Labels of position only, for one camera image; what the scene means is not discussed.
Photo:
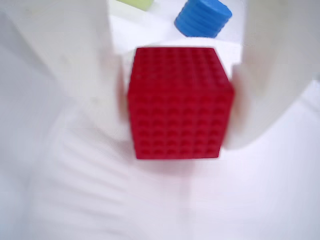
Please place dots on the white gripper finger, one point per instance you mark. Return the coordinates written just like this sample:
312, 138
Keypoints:
62, 45
275, 62

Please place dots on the red cube block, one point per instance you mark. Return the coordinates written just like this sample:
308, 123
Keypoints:
178, 105

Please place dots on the pale yellow sponge block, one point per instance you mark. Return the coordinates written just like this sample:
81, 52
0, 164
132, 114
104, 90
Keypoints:
135, 3

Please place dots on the blue ribbed cylinder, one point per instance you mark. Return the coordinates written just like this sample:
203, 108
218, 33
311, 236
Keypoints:
203, 17

